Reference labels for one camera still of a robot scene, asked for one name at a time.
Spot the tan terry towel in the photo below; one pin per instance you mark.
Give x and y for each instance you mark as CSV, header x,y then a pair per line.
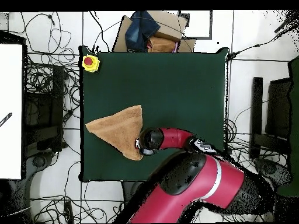
x,y
119,130

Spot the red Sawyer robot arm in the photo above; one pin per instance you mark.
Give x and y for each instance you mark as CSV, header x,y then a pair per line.
x,y
198,182

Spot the dark green table cloth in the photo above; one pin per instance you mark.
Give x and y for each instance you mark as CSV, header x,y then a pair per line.
x,y
175,81

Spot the tan towel in box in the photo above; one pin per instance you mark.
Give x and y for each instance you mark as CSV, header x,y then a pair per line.
x,y
161,45

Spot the yellow emergency stop button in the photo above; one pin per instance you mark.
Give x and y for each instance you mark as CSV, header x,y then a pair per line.
x,y
88,61

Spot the blue denim jeans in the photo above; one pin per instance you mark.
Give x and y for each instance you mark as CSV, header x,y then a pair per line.
x,y
140,30

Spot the black equipment rack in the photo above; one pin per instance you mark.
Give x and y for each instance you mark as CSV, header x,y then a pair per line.
x,y
57,93

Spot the brown cardboard box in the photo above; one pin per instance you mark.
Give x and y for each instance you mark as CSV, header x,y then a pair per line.
x,y
169,25

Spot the long black floor bar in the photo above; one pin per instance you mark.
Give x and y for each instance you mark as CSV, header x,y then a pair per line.
x,y
256,112

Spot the grey stand base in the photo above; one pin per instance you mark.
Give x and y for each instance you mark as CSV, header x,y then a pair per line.
x,y
38,161
275,171

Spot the black panel stand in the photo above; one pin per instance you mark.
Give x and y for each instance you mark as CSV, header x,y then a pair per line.
x,y
279,105

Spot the green cloth on stand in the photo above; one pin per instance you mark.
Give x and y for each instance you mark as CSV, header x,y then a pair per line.
x,y
294,116

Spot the black rectangular floor frame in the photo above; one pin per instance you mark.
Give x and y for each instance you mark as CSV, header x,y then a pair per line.
x,y
201,38

